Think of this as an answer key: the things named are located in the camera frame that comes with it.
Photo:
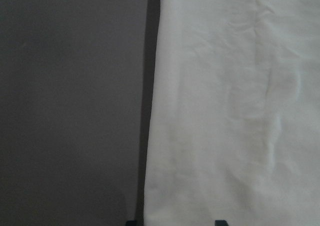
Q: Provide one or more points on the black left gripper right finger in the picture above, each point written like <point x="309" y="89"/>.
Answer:
<point x="220" y="222"/>

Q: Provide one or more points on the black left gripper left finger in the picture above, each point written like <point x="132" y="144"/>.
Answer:
<point x="132" y="223"/>

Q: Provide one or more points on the cream long-sleeve printed shirt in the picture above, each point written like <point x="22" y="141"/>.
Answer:
<point x="235" y="121"/>

